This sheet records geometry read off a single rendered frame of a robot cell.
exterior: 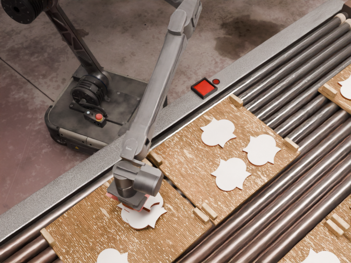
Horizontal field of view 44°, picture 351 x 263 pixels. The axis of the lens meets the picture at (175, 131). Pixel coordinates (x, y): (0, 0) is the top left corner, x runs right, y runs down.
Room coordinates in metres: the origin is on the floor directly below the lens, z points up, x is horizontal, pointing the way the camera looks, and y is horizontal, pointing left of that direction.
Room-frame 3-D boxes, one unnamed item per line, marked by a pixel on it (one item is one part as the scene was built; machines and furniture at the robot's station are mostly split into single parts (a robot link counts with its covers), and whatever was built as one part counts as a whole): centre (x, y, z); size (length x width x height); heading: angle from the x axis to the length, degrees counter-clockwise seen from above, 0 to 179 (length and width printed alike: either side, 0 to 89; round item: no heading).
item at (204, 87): (1.16, -0.12, 0.92); 0.06 x 0.06 x 0.01; 39
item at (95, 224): (0.57, 0.16, 0.93); 0.41 x 0.35 x 0.02; 132
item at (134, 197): (0.60, 0.14, 1.15); 0.10 x 0.07 x 0.07; 61
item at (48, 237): (0.54, 0.40, 0.95); 0.06 x 0.02 x 0.03; 42
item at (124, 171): (0.60, 0.13, 1.21); 0.07 x 0.06 x 0.07; 67
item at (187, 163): (0.84, -0.17, 0.93); 0.41 x 0.35 x 0.02; 130
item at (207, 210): (0.61, -0.10, 0.95); 0.06 x 0.02 x 0.03; 40
